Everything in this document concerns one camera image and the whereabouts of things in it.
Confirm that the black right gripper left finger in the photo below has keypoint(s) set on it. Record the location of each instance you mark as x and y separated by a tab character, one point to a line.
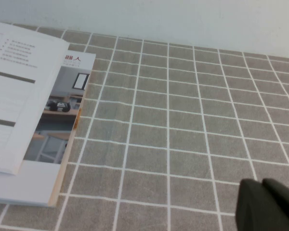
253	211

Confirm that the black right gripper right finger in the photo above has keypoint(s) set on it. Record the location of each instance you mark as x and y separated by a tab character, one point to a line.
286	199

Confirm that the white catalogue book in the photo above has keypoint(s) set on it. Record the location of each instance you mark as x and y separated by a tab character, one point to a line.
14	96

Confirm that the grey white checked tablecloth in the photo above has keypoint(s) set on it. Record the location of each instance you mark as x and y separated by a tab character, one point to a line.
183	120

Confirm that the booklet with room photo cover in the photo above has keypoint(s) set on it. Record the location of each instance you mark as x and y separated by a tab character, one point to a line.
62	108

